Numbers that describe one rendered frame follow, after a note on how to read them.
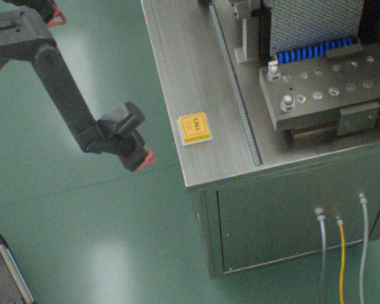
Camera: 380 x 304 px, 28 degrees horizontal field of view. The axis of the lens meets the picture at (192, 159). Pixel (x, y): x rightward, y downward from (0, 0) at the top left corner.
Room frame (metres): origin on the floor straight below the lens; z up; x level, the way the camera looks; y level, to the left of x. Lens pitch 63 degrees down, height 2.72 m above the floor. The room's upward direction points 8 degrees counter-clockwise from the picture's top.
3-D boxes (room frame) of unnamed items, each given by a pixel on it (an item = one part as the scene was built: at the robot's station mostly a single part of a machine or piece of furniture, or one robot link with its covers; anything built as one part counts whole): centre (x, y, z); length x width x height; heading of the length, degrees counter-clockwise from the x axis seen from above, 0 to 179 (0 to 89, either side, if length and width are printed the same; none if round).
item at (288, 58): (1.12, -0.37, 1.03); 0.21 x 0.04 x 0.03; 95
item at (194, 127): (1.01, -0.02, 0.91); 0.07 x 0.07 x 0.02; 5
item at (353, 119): (0.94, -0.44, 0.96); 0.10 x 0.03 x 0.11; 95
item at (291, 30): (1.14, -0.36, 1.11); 0.23 x 0.01 x 0.18; 95
